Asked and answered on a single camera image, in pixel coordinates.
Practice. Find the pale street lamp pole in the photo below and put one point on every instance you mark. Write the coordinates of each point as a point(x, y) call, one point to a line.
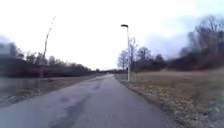
point(128, 56)

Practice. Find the grey asphalt path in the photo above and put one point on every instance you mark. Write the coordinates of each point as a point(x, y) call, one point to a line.
point(103, 106)

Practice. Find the dark row of trees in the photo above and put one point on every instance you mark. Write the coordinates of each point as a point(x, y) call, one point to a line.
point(50, 68)

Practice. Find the thin bare leaning tree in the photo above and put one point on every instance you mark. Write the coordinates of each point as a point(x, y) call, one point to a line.
point(46, 43)

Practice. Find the dry grass field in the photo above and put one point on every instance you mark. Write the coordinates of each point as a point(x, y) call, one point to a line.
point(186, 90)

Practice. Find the dry grass verge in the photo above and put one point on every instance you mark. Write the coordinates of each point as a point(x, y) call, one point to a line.
point(30, 87)

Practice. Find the bare trees and bushes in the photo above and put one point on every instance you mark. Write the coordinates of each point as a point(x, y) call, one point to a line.
point(200, 53)

